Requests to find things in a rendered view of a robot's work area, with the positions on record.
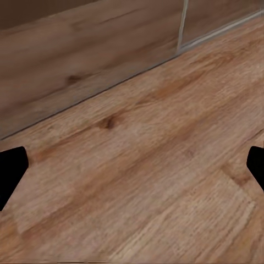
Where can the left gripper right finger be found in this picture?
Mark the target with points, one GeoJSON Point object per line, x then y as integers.
{"type": "Point", "coordinates": [255, 163]}

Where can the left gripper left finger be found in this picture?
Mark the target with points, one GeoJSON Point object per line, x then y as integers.
{"type": "Point", "coordinates": [13, 165]}

